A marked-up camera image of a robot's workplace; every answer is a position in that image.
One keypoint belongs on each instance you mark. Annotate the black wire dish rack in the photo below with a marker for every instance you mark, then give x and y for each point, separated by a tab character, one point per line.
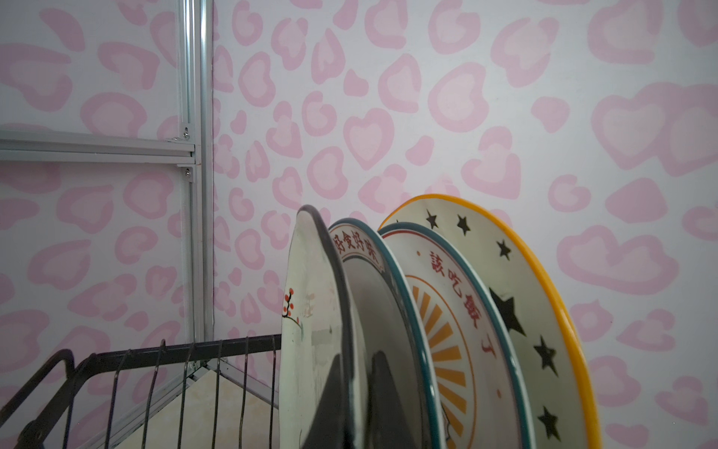
194	395

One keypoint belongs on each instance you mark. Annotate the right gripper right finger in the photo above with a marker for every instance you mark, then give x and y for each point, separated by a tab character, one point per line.
397	413

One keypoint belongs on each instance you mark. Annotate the aluminium frame diagonal beam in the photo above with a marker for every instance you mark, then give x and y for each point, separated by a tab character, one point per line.
27	146

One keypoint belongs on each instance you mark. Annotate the aluminium frame post left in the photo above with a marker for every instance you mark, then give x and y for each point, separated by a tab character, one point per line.
195	65

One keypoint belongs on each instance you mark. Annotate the white plate brown rim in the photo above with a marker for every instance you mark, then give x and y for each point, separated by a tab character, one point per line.
319	321

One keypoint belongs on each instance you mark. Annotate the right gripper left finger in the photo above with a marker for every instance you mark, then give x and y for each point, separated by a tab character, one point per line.
329	422

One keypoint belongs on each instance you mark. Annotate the white plate dark blue rim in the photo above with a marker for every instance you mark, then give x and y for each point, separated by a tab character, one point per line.
392	324

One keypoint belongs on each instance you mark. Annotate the cream star cartoon plate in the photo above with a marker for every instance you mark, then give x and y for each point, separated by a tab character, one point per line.
563	407

